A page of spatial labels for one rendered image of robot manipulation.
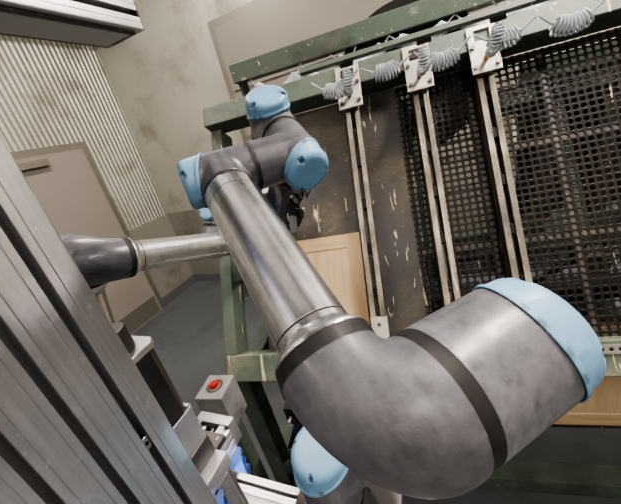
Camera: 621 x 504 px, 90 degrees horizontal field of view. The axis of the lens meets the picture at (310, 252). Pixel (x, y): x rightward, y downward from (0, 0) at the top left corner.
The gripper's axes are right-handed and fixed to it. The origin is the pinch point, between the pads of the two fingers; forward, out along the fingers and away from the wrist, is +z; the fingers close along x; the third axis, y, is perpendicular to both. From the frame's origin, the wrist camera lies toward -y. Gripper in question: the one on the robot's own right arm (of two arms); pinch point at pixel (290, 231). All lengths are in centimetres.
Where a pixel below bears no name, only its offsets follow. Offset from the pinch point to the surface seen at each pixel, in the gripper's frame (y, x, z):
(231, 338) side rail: -19, 34, 74
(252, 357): -22, 21, 76
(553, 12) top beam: 116, -50, -9
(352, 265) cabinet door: 25, -9, 52
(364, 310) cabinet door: 11, -19, 60
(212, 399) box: -44, 22, 61
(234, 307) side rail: -7, 37, 68
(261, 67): 118, 82, 26
